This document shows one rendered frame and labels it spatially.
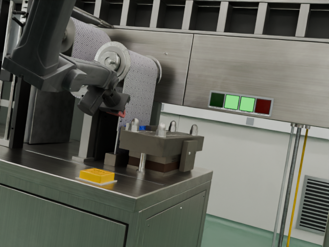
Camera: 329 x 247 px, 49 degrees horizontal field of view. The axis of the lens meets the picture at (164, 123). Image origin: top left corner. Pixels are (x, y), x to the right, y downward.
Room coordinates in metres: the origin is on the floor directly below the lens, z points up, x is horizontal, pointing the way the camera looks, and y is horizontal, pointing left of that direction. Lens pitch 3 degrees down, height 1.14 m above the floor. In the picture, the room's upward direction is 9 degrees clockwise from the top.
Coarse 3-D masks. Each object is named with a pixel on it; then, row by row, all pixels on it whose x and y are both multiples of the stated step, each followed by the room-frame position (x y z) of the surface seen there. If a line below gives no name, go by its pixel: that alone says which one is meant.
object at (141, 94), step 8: (128, 80) 1.27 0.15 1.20; (136, 80) 1.32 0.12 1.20; (128, 88) 1.28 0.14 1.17; (136, 88) 1.33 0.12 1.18; (144, 88) 1.38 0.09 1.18; (152, 88) 1.44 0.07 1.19; (136, 96) 1.33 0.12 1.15; (144, 96) 1.39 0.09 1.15; (152, 96) 1.45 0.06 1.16; (128, 104) 1.29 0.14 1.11; (136, 104) 1.34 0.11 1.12; (144, 104) 1.40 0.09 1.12; (152, 104) 1.47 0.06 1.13; (120, 112) 1.25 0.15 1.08; (128, 112) 1.30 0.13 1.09; (136, 112) 1.35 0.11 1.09; (144, 112) 1.41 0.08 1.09; (120, 120) 1.26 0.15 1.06; (128, 120) 1.31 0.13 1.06; (144, 120) 1.42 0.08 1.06; (120, 128) 1.27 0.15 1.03
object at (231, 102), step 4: (228, 96) 1.43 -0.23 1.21; (232, 96) 1.42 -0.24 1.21; (236, 96) 1.41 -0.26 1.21; (228, 100) 1.43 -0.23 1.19; (232, 100) 1.42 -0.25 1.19; (236, 100) 1.41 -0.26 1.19; (228, 104) 1.43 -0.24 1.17; (232, 104) 1.42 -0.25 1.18; (236, 104) 1.41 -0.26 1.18; (232, 108) 1.42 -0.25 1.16; (236, 108) 1.41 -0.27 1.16
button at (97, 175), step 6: (84, 174) 0.97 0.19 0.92; (90, 174) 0.96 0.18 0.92; (96, 174) 0.96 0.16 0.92; (102, 174) 0.97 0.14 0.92; (108, 174) 0.98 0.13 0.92; (114, 174) 1.01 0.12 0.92; (90, 180) 0.96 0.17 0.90; (96, 180) 0.96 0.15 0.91; (102, 180) 0.96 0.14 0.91; (108, 180) 0.99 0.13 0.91
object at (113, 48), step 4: (108, 48) 1.27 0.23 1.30; (112, 48) 1.27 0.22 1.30; (116, 48) 1.26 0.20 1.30; (100, 52) 1.29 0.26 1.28; (120, 52) 1.25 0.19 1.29; (100, 56) 1.29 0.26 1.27; (120, 56) 1.25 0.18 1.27; (124, 56) 1.25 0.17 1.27; (120, 60) 1.25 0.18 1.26; (124, 60) 1.25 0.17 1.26; (120, 64) 1.25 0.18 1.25; (124, 64) 1.24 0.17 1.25; (120, 68) 1.25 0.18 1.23; (124, 68) 1.25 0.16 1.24; (120, 72) 1.25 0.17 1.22
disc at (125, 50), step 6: (108, 42) 1.28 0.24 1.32; (114, 42) 1.27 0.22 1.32; (102, 48) 1.29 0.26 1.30; (120, 48) 1.26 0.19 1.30; (126, 48) 1.25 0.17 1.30; (96, 54) 1.30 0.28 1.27; (126, 54) 1.25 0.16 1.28; (96, 60) 1.30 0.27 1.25; (126, 60) 1.25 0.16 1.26; (126, 66) 1.25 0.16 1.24; (126, 72) 1.25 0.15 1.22; (120, 78) 1.25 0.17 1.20
